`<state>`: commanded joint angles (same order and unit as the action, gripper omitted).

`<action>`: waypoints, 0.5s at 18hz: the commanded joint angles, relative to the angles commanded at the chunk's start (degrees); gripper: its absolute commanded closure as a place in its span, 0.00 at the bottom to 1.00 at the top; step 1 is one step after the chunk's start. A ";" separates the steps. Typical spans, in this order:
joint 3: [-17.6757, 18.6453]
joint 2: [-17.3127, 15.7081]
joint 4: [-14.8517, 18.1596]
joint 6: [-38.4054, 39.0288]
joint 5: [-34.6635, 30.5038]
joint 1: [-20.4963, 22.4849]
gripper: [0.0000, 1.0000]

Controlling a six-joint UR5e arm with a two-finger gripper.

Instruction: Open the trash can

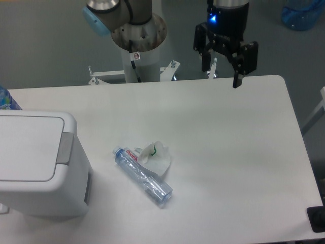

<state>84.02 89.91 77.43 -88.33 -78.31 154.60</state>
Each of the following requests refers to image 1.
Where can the white push-lid trash can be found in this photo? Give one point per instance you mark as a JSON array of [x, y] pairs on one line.
[[44, 168]]

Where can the black clamp table corner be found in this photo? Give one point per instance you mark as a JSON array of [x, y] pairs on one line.
[[316, 218]]

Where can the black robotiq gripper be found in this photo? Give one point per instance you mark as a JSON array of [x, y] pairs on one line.
[[226, 21]]

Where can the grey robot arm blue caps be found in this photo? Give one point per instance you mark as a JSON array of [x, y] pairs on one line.
[[106, 16]]

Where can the crumpled white tissue paper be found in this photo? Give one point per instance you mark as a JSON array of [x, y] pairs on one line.
[[155, 157]]

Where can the crushed clear plastic bottle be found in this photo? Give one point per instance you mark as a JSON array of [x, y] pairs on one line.
[[152, 184]]

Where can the blue water jug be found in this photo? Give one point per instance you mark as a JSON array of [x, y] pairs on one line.
[[301, 15]]

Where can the white frame right edge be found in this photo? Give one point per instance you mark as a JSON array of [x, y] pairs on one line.
[[314, 116]]

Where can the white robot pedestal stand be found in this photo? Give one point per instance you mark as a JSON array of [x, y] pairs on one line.
[[140, 46]]

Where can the blue labelled bottle left edge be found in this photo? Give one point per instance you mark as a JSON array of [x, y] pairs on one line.
[[7, 101]]

